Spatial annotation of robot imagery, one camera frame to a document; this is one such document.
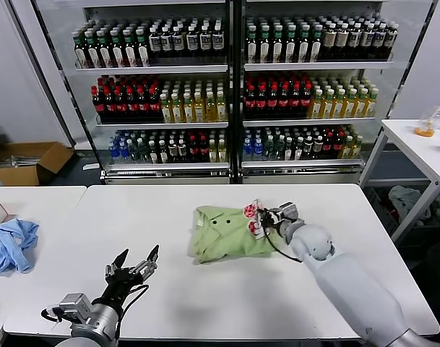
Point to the glass flask orange liquid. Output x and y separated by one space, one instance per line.
423 132

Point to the dark bottle beige label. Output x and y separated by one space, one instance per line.
328 39
341 39

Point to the small cola bottle red cap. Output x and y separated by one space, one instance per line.
203 150
337 144
193 150
327 144

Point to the yellow juice bottle white cap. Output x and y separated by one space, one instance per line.
166 112
222 110
210 110
199 111
188 111
177 112

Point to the yellow tea bottle green label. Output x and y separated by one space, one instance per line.
371 106
339 107
315 108
350 107
361 106
327 107

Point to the glass door beverage cabinet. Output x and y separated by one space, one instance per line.
151 69
313 66

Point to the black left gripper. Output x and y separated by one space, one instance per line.
124 282

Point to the light green polo shirt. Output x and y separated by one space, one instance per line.
227 238

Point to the dark bottle blue white label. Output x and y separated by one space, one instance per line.
217 41
354 39
391 39
154 44
366 39
204 42
379 39
191 42
166 43
178 43

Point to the grey cloth pile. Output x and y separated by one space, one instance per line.
404 200

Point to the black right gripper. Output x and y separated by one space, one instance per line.
274 220

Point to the white side table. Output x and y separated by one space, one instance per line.
411 152

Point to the small yellow drink bottle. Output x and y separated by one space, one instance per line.
356 148
347 149
212 153
222 153

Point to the dark tea bottle green cap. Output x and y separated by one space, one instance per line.
130 53
251 48
117 54
277 48
93 54
81 54
264 48
105 54
315 48
143 53
303 48
290 48

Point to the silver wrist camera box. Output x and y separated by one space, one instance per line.
289 210
77 305

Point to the small bottle brown label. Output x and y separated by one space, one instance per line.
183 152
318 145
308 146
173 152

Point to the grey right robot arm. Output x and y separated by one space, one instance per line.
349 282

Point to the white paper scrap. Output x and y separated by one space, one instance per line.
91 167

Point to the silver metal bars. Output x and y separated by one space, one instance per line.
22 161

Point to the small blue water bottle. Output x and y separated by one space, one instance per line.
114 153
247 152
124 153
257 152

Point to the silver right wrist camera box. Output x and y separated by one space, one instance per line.
289 210

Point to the crumpled light blue shirt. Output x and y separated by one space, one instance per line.
10 249

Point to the small dark bottle white label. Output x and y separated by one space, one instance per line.
288 152
163 155
298 151
153 155

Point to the clear green tinted bottle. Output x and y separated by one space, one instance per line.
268 151
143 154
279 151
134 153

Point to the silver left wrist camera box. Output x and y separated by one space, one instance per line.
77 305

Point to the open cardboard box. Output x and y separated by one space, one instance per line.
50 162

